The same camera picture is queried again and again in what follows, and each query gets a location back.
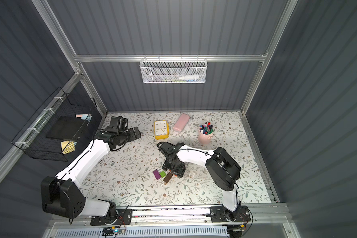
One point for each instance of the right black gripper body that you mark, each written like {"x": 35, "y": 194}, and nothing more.
{"x": 176, "y": 166}

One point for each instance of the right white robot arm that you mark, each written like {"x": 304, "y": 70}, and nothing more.
{"x": 223, "y": 169}

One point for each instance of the white marker in basket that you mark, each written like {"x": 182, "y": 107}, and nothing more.
{"x": 193, "y": 77}

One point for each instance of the purple building block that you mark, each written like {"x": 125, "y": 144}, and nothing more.
{"x": 156, "y": 174}

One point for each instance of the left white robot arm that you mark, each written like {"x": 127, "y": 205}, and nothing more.
{"x": 61, "y": 194}

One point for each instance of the floral table mat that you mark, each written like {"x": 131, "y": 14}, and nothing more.
{"x": 126, "y": 176}

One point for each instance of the pink pencil case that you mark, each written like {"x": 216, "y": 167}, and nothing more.
{"x": 181, "y": 123}

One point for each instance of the black notebook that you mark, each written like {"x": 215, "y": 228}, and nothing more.
{"x": 66, "y": 128}

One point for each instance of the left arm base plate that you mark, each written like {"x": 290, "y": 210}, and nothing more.
{"x": 123, "y": 217}

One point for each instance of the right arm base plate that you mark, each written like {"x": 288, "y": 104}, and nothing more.
{"x": 221, "y": 214}

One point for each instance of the pink pen cup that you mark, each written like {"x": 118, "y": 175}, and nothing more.
{"x": 203, "y": 137}

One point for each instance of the black wire wall basket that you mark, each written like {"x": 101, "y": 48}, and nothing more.
{"x": 32, "y": 141}

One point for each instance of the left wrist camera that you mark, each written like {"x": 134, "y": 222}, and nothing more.
{"x": 119, "y": 123}

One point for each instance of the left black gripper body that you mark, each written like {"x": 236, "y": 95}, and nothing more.
{"x": 130, "y": 134}

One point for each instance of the yellow sticky notes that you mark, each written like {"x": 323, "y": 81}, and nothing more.
{"x": 68, "y": 146}

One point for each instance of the white wire mesh basket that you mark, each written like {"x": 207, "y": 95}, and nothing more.
{"x": 168, "y": 72}

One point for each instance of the pastel sticky notes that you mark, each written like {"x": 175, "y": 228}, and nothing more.
{"x": 86, "y": 117}

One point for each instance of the brown building block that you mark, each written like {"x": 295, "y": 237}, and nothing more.
{"x": 167, "y": 177}

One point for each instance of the small green circuit board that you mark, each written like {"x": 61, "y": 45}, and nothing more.
{"x": 112, "y": 232}

